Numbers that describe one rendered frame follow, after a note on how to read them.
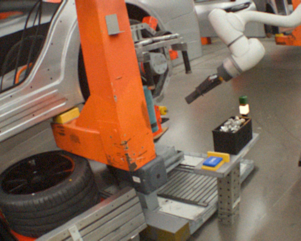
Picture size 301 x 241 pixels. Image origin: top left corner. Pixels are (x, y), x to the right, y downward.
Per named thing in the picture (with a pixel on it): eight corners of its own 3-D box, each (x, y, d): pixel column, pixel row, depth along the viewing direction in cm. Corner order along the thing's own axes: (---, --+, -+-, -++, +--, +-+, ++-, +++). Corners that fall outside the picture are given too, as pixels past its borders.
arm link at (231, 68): (245, 73, 123) (236, 81, 126) (234, 56, 125) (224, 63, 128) (240, 70, 115) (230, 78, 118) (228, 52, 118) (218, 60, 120)
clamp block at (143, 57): (138, 60, 168) (137, 51, 167) (151, 60, 162) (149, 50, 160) (132, 62, 165) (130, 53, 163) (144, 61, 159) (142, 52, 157)
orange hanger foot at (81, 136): (75, 137, 188) (63, 84, 178) (133, 151, 152) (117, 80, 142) (56, 147, 177) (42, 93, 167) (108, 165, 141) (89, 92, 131)
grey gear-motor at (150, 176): (127, 187, 208) (113, 140, 197) (175, 201, 179) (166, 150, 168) (108, 199, 196) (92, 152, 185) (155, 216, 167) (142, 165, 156)
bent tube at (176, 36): (157, 40, 197) (154, 26, 194) (180, 38, 184) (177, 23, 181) (138, 45, 185) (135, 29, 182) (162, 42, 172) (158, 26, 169)
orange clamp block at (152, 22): (146, 31, 199) (150, 21, 201) (155, 30, 194) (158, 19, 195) (140, 27, 194) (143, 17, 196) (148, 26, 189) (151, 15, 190)
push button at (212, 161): (210, 159, 140) (210, 155, 140) (222, 161, 135) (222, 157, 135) (202, 167, 136) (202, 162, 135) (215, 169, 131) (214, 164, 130)
